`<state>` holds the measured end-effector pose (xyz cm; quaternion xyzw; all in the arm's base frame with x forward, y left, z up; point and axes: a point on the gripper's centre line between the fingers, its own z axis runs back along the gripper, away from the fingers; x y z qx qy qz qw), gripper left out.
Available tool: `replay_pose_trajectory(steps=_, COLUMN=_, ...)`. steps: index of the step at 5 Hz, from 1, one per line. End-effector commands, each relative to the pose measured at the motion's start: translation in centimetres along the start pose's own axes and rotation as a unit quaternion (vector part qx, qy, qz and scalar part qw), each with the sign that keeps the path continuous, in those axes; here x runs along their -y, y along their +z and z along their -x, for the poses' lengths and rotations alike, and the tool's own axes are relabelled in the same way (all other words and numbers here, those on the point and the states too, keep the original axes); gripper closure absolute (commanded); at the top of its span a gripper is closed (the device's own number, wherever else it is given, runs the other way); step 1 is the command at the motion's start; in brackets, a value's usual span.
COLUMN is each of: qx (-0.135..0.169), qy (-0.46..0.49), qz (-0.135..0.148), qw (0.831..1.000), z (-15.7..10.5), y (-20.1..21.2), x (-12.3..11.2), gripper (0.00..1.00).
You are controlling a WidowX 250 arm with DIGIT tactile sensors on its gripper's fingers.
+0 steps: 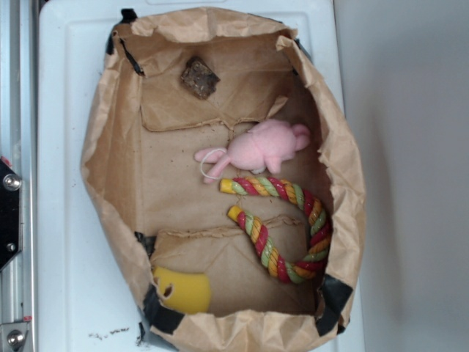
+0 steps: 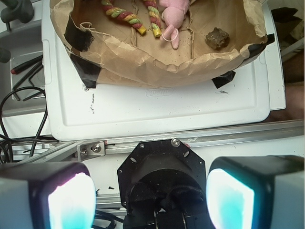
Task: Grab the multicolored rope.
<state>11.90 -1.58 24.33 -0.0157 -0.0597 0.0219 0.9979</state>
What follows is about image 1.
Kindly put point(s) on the multicolored twisted rope toy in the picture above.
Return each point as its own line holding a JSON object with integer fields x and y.
{"x": 320, "y": 228}

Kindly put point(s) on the brown paper bag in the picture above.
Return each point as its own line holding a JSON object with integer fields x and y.
{"x": 156, "y": 210}

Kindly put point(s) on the pink plush toy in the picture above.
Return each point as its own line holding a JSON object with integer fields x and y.
{"x": 263, "y": 147}

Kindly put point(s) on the brown crumbly block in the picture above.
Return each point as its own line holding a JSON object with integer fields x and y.
{"x": 199, "y": 78}

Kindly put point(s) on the yellow sponge block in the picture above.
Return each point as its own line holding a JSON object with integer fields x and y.
{"x": 183, "y": 292}

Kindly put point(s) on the white plastic tray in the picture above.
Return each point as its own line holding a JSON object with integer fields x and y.
{"x": 83, "y": 301}

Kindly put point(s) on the black metal bracket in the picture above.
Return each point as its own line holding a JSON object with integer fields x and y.
{"x": 10, "y": 212}

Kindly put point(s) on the aluminium frame rail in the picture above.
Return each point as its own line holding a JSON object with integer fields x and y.
{"x": 19, "y": 20}

